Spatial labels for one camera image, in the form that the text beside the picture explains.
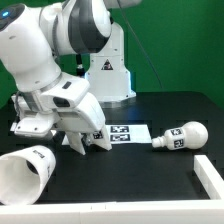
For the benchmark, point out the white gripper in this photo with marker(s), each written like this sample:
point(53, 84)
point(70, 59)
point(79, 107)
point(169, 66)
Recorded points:
point(78, 109)

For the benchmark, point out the white lamp base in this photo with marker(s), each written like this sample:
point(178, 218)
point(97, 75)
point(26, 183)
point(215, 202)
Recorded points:
point(100, 138)

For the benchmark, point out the white lamp bulb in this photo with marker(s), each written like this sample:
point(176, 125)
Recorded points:
point(192, 135)

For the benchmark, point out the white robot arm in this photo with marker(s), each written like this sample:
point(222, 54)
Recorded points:
point(67, 60)

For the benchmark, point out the white lamp shade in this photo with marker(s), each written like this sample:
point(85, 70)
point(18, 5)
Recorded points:
point(24, 174)

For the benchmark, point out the white marker sheet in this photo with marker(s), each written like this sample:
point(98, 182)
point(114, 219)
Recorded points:
point(128, 133)

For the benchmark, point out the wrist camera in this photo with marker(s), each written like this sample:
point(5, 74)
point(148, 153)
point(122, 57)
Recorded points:
point(29, 123)

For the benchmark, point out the black camera pole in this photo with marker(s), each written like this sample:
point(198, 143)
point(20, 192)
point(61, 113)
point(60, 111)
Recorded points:
point(80, 70)

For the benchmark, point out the white frame wall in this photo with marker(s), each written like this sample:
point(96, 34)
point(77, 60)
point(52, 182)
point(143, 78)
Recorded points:
point(210, 211)

